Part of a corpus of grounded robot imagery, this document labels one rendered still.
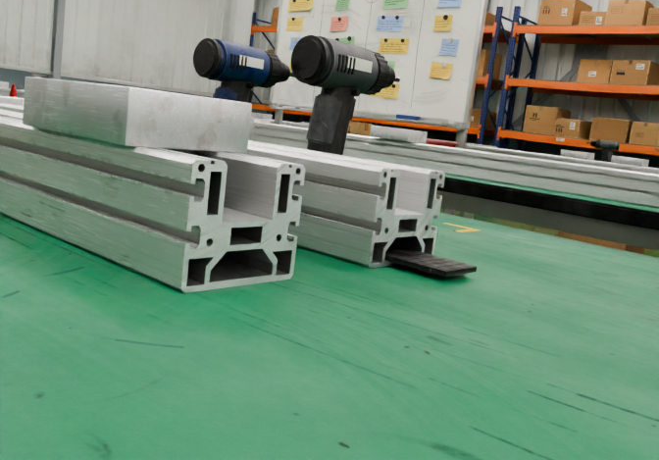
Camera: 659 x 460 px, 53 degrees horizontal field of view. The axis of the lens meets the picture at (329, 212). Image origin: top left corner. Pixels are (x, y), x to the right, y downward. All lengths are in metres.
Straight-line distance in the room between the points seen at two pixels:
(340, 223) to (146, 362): 0.30
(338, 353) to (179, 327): 0.09
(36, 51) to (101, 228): 12.84
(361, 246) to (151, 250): 0.19
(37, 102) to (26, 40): 12.67
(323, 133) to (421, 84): 2.95
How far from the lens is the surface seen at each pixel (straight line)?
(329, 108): 0.83
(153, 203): 0.45
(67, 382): 0.30
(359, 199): 0.57
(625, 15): 10.50
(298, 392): 0.30
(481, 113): 11.00
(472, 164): 2.12
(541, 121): 10.80
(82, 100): 0.52
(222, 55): 1.00
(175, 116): 0.49
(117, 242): 0.49
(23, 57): 13.22
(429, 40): 3.78
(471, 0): 3.69
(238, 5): 9.18
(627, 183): 1.96
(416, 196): 0.62
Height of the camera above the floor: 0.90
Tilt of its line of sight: 8 degrees down
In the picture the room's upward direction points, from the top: 7 degrees clockwise
